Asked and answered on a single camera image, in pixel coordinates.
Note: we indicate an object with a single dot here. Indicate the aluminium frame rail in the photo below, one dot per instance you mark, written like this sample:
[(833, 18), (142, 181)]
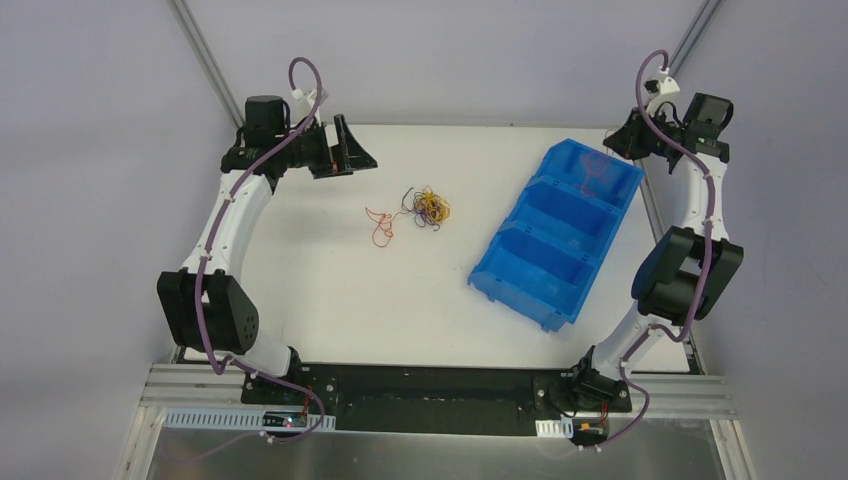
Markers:
[(664, 396)]

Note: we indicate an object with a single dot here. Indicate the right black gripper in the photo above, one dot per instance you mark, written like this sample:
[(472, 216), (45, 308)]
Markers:
[(626, 140)]

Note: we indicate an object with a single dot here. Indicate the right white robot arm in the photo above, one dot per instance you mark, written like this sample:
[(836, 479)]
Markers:
[(684, 275)]

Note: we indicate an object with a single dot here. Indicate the blue plastic compartment bin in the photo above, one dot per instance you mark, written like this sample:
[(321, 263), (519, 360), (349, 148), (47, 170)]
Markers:
[(545, 256)]

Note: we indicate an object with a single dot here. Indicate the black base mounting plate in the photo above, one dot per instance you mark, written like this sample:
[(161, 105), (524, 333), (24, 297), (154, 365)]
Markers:
[(441, 400)]

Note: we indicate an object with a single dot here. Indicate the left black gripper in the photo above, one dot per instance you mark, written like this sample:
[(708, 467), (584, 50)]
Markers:
[(334, 148)]

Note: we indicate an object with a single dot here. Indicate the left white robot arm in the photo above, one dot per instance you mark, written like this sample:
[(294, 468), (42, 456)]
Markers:
[(204, 303)]

